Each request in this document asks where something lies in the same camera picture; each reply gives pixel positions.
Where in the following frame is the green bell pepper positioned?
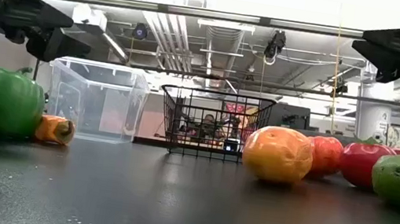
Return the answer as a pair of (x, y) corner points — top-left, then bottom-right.
(0, 62), (51, 146)

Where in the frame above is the orange bell pepper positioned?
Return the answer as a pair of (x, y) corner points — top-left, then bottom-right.
(238, 121), (317, 189)

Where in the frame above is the white ceiling light fixture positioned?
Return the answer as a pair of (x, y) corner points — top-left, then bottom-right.
(66, 2), (136, 63)

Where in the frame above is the white round column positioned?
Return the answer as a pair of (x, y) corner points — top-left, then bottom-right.
(352, 79), (398, 147)

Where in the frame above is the clear plastic bin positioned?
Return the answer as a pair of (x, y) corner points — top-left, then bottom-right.
(39, 53), (155, 149)

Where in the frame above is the black machine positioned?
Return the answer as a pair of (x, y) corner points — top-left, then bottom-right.
(267, 101), (313, 132)

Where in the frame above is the person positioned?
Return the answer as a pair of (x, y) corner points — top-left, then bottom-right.
(196, 111), (224, 142)

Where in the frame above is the black table mat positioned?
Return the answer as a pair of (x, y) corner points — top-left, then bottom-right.
(0, 116), (400, 224)

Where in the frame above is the round black ceiling camera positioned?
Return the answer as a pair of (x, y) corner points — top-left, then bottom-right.
(131, 21), (150, 41)

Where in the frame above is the grey horizontal frame beam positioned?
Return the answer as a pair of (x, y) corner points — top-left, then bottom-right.
(65, 0), (366, 45)

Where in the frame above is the black hanging camera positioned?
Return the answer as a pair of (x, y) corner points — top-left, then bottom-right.
(261, 28), (288, 68)

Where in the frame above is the black wire basket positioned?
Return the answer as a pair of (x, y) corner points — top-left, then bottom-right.
(152, 82), (277, 169)

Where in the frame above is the grey ventilation duct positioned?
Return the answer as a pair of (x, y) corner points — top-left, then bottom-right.
(197, 24), (246, 93)

